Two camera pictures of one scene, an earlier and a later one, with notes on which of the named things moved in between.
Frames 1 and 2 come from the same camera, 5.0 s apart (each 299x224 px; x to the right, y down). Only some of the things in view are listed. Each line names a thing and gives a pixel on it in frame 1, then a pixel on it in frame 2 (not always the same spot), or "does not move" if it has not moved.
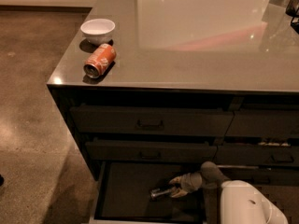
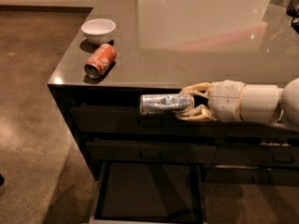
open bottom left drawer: [124, 192] does not move
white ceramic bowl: [97, 31] does not move
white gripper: [191, 183] -> [224, 101]
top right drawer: [263, 123] does not move
